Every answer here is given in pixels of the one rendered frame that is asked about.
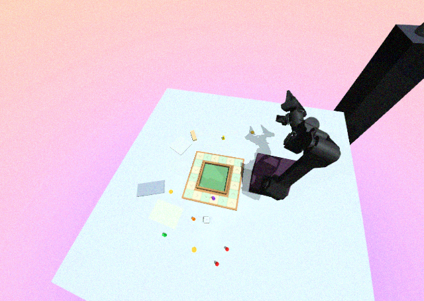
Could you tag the tan rectangular block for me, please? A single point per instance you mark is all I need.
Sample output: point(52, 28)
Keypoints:
point(193, 135)

